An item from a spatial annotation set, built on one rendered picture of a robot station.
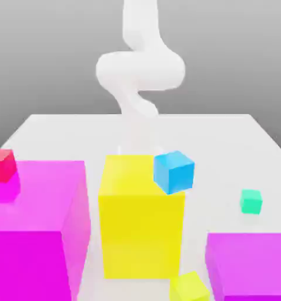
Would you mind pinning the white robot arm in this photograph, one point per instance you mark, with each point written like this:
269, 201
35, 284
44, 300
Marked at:
140, 70

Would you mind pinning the small blue cube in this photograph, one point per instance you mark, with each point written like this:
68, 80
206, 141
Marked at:
174, 172

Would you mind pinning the small green cube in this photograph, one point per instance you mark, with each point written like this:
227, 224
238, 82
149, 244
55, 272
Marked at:
251, 202

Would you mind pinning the small red cube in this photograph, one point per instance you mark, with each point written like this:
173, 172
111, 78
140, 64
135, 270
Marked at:
0, 165

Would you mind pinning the small yellow cube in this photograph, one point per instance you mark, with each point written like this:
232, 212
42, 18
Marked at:
188, 288

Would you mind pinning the large yellow box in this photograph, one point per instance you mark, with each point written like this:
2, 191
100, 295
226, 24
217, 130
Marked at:
140, 230

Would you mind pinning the large magenta box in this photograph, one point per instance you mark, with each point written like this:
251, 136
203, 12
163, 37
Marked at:
37, 223

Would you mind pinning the large purple box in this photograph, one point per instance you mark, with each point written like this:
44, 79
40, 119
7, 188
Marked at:
251, 265

